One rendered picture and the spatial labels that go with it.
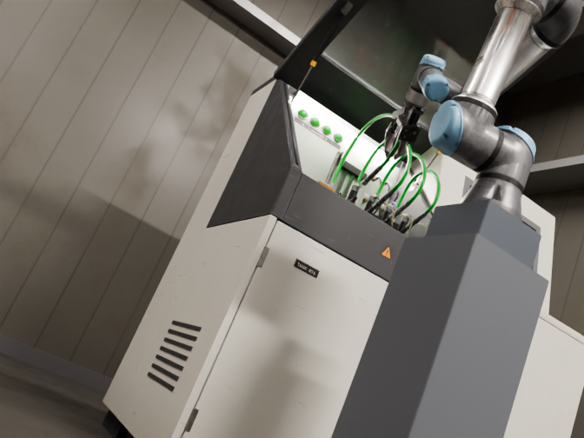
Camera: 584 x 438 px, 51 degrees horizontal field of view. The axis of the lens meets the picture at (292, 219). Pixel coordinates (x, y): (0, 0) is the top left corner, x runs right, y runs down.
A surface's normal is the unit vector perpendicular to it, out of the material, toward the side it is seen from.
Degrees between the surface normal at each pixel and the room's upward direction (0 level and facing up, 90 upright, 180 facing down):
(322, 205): 90
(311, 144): 90
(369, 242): 90
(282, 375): 90
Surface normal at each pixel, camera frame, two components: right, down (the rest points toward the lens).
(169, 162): 0.47, -0.07
